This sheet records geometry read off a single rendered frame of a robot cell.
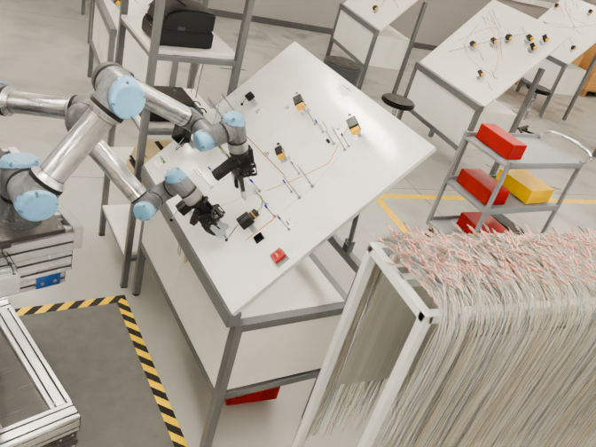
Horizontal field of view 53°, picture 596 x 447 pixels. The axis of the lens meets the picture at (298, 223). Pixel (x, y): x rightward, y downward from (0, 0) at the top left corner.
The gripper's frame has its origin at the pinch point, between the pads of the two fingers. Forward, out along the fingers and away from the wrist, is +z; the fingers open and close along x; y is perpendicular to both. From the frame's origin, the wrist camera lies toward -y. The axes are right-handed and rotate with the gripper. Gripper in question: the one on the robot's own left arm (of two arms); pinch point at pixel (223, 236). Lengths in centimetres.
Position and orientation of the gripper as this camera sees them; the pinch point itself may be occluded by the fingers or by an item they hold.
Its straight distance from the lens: 248.6
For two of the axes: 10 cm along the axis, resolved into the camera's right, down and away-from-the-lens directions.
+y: 7.4, -1.6, -6.5
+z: 5.5, 7.1, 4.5
